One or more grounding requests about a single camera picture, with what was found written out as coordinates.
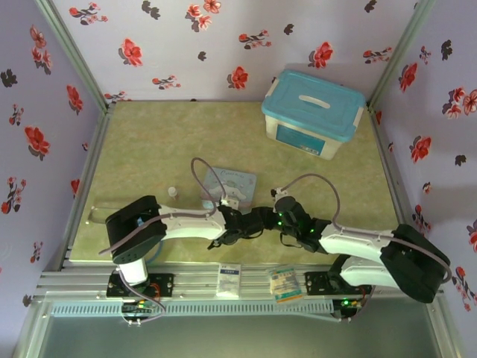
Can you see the blue cartoon dog tin box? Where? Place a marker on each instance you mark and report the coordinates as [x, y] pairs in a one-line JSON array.
[[238, 182]]

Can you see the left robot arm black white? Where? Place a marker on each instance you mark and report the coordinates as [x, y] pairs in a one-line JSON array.
[[186, 225]]

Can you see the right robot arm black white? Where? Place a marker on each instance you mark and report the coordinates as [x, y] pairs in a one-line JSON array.
[[357, 242]]

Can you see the white labelled plastic packet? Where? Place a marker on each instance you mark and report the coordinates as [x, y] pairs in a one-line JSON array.
[[228, 279]]

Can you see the green printed plastic packet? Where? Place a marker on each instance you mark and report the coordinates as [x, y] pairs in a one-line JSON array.
[[285, 285]]

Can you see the small clear vial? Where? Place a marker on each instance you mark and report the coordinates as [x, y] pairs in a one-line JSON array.
[[173, 192]]

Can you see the blue curved plastic tube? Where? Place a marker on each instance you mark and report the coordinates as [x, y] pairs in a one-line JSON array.
[[155, 253]]

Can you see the small circuit board green light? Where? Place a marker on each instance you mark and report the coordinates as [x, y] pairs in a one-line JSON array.
[[348, 306], [138, 308]]

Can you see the white storage box blue lid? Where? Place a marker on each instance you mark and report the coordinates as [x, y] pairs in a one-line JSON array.
[[309, 104]]

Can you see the clear plastic container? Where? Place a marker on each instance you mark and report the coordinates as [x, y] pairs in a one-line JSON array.
[[96, 213]]

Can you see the aluminium rail frame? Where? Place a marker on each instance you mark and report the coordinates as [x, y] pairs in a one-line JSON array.
[[253, 279]]

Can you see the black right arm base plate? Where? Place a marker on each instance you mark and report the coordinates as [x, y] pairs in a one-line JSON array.
[[316, 283]]

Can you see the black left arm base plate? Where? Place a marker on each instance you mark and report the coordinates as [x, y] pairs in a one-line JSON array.
[[165, 285]]

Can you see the aluminium corner post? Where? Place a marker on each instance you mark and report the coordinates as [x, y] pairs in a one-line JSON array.
[[402, 52], [74, 56]]

